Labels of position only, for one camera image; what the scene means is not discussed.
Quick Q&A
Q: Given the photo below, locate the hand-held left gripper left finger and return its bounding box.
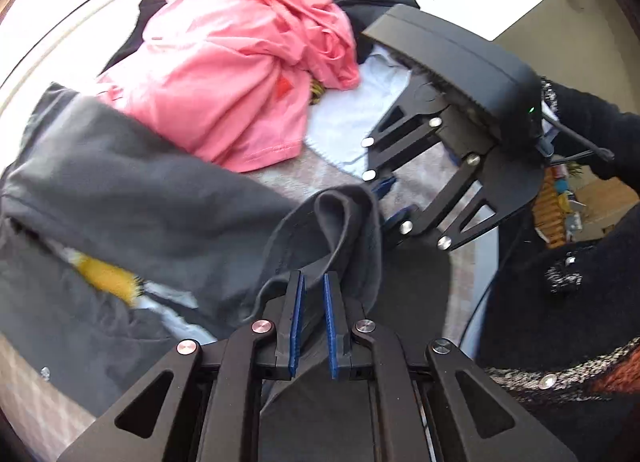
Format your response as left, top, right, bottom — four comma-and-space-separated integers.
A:
57, 269, 306, 462

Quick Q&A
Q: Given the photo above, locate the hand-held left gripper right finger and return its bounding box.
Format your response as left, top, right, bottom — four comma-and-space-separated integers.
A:
323, 272, 578, 462

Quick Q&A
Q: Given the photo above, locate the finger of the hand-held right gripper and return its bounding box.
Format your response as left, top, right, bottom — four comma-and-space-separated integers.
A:
382, 154, 501, 252
361, 82, 451, 199

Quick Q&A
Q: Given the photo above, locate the pink t-shirt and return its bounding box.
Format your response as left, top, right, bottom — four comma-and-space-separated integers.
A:
95, 0, 362, 174

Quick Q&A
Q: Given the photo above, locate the grey daisy print t-shirt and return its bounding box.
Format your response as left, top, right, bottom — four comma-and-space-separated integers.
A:
0, 83, 451, 462

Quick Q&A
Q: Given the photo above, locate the person's right forearm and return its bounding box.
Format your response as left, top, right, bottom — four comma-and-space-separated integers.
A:
540, 77, 640, 180

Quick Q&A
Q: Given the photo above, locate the white garment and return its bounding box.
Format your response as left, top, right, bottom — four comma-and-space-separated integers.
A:
300, 44, 416, 180

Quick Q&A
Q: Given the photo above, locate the yellow ribbed object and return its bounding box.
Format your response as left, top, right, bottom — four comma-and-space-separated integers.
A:
531, 164, 571, 249

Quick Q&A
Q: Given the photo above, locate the cardboard box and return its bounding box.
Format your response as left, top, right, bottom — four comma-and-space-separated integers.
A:
565, 177, 640, 243

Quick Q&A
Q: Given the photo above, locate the person's black knit jacket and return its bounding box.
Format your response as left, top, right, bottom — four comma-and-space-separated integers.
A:
475, 207, 640, 462

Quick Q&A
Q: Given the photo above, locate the pink plaid blanket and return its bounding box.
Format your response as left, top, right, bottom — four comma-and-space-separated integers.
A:
0, 142, 483, 448

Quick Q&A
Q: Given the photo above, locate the black t-shirt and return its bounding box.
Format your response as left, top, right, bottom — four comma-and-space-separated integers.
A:
102, 0, 171, 73

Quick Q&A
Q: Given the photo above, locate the black cable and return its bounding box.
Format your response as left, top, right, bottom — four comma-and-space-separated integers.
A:
540, 112, 616, 163

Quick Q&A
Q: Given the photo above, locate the white window frame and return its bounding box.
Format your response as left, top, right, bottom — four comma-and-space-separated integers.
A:
0, 0, 251, 98

